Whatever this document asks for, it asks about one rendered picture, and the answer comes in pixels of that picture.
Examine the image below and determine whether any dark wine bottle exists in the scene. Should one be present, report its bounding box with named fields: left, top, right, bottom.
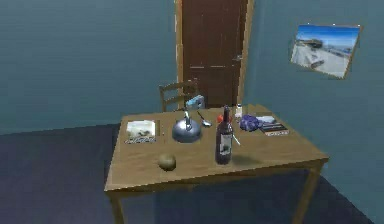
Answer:
left=214, top=105, right=234, bottom=166

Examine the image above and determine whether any light blue box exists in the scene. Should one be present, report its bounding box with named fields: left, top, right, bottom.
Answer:
left=185, top=94, right=205, bottom=109

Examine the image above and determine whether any metal spoon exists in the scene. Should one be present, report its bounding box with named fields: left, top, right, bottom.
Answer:
left=196, top=110, right=213, bottom=128

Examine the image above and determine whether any grey metal kettle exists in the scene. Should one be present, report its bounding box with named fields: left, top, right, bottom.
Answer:
left=171, top=110, right=203, bottom=144

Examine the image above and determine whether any wooden chair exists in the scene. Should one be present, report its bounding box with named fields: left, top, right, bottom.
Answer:
left=158, top=78, right=202, bottom=113

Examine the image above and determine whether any wooden table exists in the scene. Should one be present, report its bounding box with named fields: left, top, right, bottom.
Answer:
left=103, top=103, right=330, bottom=224

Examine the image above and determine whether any brown round potato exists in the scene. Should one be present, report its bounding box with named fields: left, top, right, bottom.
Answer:
left=157, top=152, right=177, bottom=172

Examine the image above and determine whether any purple crumpled cloth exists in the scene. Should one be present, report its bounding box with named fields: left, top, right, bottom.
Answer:
left=239, top=114, right=264, bottom=132

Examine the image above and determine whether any dark brown room door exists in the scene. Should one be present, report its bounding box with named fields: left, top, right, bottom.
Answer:
left=174, top=0, right=255, bottom=109

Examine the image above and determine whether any framed landscape picture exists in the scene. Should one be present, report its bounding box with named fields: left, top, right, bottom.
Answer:
left=289, top=23, right=362, bottom=80

